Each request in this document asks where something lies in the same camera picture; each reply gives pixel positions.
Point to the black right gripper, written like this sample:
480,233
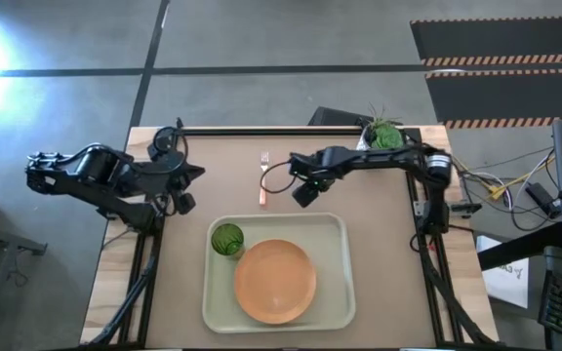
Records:
320,163

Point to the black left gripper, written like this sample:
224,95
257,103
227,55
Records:
156,175

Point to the green translucent plastic cup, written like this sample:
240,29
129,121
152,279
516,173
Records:
227,239

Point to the beige plastic tray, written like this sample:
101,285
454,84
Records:
330,273

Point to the orange plastic plate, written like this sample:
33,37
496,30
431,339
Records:
275,283

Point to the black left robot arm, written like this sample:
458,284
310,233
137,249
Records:
95,197

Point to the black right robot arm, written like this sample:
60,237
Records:
383,157

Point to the black box behind table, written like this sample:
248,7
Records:
332,117

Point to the succulent in white pot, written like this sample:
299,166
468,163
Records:
386,137

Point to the brown table mat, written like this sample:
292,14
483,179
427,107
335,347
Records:
383,273

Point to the black clamp on table edge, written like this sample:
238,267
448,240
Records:
466,208

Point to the grey metal stand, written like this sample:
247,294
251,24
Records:
3,239

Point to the black mat orange striped edges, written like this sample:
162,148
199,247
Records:
510,95
495,39

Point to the black desk bar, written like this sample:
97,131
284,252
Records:
520,246

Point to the white paper sheet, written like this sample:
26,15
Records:
505,283

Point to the black power adapter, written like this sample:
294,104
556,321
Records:
542,199

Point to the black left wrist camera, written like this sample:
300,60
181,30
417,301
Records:
184,203

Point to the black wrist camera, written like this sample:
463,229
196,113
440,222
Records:
305,194
184,203

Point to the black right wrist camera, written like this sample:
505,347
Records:
305,194

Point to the black aluminium table frame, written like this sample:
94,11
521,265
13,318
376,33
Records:
242,131

